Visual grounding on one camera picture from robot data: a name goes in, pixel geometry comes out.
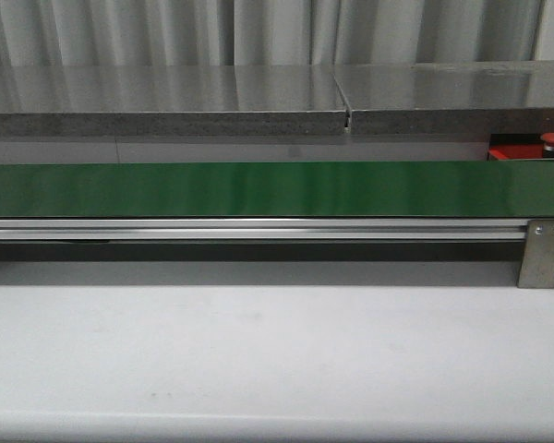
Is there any grey stone counter slab left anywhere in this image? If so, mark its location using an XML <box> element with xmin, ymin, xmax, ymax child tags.
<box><xmin>0</xmin><ymin>66</ymin><xmax>347</xmax><ymax>138</ymax></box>

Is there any grey stone counter slab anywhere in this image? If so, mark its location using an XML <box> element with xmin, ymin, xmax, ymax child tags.
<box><xmin>334</xmin><ymin>61</ymin><xmax>554</xmax><ymax>135</ymax></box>
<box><xmin>0</xmin><ymin>66</ymin><xmax>347</xmax><ymax>138</ymax></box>

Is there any red plastic tray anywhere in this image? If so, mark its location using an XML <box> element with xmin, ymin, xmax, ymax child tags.
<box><xmin>488</xmin><ymin>144</ymin><xmax>544</xmax><ymax>161</ymax></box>

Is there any green conveyor belt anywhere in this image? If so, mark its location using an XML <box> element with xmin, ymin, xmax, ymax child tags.
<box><xmin>0</xmin><ymin>161</ymin><xmax>554</xmax><ymax>218</ymax></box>

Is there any grey stone counter slab right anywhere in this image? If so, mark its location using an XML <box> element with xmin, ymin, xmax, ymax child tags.
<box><xmin>334</xmin><ymin>61</ymin><xmax>554</xmax><ymax>135</ymax></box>

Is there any white pleated curtain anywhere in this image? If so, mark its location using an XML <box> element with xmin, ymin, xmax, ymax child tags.
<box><xmin>0</xmin><ymin>1</ymin><xmax>544</xmax><ymax>66</ymax></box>

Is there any aluminium conveyor side rail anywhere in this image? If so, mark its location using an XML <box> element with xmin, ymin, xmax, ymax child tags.
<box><xmin>0</xmin><ymin>218</ymin><xmax>529</xmax><ymax>242</ymax></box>

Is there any steel conveyor support bracket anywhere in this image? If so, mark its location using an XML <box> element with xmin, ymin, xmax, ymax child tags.
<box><xmin>517</xmin><ymin>219</ymin><xmax>554</xmax><ymax>289</ymax></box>

